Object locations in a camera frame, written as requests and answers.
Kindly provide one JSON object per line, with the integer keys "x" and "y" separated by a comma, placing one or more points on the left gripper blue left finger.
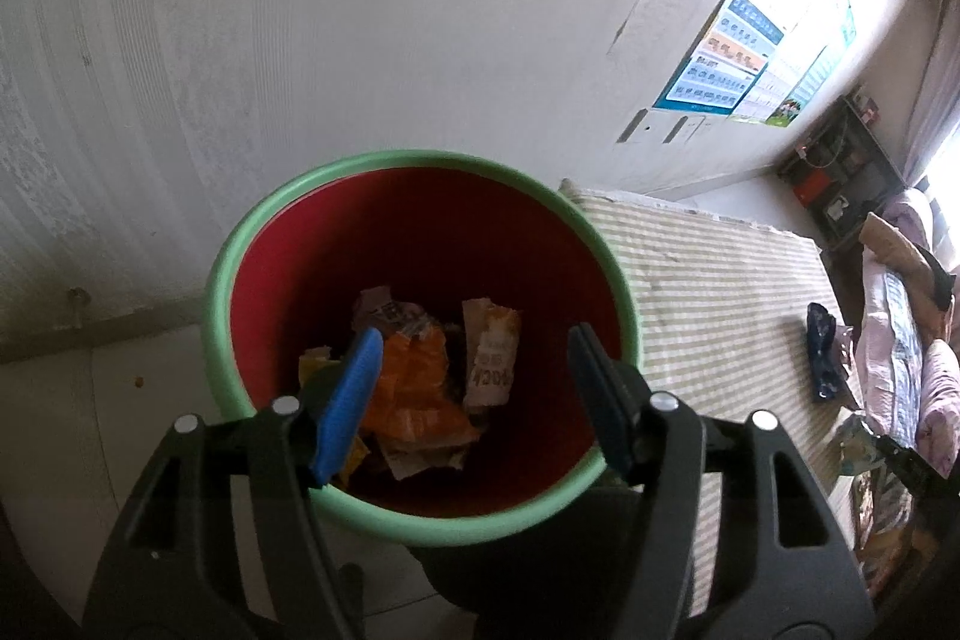
{"x": 338, "y": 420}

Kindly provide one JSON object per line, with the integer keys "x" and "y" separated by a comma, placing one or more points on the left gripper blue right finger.
{"x": 614, "y": 394}

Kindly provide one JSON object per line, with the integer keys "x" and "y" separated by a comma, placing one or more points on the orange snack bag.
{"x": 411, "y": 405}

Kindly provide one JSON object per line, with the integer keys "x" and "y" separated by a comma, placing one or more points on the small yellow wrapper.
{"x": 319, "y": 375}

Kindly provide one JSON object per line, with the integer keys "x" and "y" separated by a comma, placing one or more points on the pink quilt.
{"x": 940, "y": 408}

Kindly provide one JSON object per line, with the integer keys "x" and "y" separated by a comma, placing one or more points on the white blue crumpled bag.
{"x": 858, "y": 446}

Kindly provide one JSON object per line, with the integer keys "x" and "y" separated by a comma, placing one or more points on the red bin green rim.
{"x": 420, "y": 303}

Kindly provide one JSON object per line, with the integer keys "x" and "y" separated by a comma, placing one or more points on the beige checkered tablecloth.
{"x": 721, "y": 305}

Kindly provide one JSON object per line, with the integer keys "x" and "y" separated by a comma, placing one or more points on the bed with plaid cover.
{"x": 889, "y": 354}

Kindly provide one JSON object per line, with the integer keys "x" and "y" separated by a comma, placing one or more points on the dark blue cookie wrapper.
{"x": 820, "y": 332}

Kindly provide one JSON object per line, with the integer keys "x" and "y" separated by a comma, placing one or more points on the dark shelf unit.
{"x": 839, "y": 174}

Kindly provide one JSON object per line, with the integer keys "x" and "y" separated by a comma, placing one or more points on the curtain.
{"x": 935, "y": 112}

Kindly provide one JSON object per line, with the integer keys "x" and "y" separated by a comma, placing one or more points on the wall socket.
{"x": 648, "y": 127}

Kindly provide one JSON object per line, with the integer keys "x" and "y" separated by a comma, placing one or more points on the wall switch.
{"x": 684, "y": 129}

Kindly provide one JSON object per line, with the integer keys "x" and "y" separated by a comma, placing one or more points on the pinyin wall poster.
{"x": 725, "y": 63}

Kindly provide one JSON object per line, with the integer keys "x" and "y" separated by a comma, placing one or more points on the white chart wall poster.
{"x": 786, "y": 66}

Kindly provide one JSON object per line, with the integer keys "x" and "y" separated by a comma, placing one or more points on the green blue wall poster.
{"x": 841, "y": 39}

